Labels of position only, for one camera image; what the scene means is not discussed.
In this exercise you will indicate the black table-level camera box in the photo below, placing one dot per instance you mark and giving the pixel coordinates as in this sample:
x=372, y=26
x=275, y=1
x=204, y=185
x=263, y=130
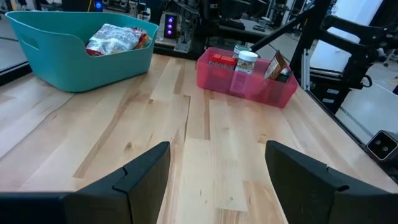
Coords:
x=382, y=145

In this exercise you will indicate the glass jar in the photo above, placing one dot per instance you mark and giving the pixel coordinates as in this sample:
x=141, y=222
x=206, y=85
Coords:
x=247, y=62

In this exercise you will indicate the black computer tower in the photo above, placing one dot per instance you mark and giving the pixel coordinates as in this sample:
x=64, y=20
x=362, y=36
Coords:
x=84, y=4

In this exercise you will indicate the brown foil snack packet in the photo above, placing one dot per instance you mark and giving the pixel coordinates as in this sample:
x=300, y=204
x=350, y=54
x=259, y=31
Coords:
x=275, y=65

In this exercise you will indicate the silver aluminium extrusion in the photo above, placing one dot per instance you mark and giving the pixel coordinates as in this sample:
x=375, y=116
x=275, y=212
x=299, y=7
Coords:
x=305, y=70

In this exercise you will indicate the red ramen noodle packet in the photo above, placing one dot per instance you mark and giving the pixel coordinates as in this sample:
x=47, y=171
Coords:
x=113, y=39

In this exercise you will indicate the pink translucent plastic tray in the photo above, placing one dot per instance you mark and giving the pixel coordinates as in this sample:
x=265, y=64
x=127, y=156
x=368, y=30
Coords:
x=248, y=84

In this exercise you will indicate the teal green plastic bin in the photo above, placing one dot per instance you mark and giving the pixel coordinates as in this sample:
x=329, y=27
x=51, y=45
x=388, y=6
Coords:
x=62, y=62

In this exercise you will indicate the black device pink lights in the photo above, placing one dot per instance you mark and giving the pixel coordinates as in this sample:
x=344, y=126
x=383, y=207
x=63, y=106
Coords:
x=170, y=26

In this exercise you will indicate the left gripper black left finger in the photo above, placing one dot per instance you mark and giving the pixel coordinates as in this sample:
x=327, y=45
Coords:
x=118, y=199

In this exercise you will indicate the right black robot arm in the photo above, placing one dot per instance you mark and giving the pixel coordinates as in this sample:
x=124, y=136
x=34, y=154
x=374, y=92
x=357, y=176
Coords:
x=360, y=49

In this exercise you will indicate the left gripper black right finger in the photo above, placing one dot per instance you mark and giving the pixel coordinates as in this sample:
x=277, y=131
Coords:
x=311, y=193

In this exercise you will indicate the red box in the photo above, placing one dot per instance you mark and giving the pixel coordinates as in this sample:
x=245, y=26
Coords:
x=222, y=60

